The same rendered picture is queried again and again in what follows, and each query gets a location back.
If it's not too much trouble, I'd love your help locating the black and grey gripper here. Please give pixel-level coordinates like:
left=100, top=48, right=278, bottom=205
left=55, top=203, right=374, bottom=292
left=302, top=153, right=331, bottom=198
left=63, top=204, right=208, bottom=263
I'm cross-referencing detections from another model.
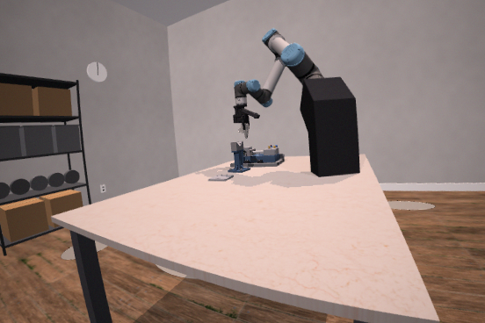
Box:
left=233, top=104, right=250, bottom=139

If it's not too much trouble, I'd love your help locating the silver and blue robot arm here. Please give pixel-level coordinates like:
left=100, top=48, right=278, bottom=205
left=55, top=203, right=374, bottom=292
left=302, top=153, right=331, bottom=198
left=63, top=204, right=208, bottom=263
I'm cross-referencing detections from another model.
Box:
left=234, top=28, right=323, bottom=108

